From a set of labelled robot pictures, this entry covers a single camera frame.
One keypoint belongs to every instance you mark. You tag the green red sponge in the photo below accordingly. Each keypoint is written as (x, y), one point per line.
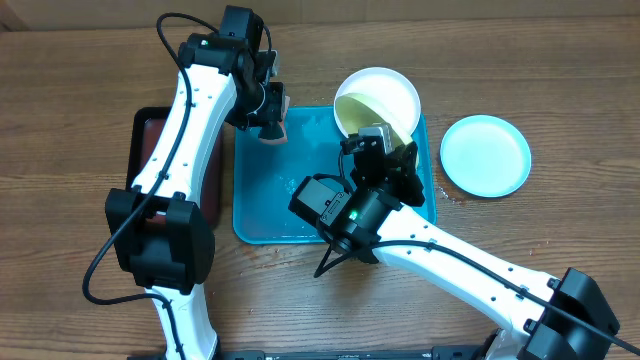
(276, 134)

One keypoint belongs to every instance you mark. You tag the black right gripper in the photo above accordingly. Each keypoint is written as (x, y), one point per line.
(407, 173)

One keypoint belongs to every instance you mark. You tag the pink white plate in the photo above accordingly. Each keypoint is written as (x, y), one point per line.
(376, 81)

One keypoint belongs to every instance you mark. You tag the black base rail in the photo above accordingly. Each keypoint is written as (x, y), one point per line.
(458, 352)

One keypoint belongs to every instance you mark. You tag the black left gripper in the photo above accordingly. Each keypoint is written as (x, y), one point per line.
(276, 92)

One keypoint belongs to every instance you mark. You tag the yellow plate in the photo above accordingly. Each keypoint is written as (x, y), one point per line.
(400, 113)

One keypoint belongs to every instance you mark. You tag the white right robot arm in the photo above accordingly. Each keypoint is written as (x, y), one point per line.
(539, 316)

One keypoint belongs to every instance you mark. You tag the teal plastic tray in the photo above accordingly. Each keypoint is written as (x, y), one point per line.
(266, 176)

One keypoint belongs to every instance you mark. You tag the dark red tray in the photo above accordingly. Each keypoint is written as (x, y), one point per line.
(147, 127)

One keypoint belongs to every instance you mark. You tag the light blue plate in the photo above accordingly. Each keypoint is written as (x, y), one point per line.
(486, 156)

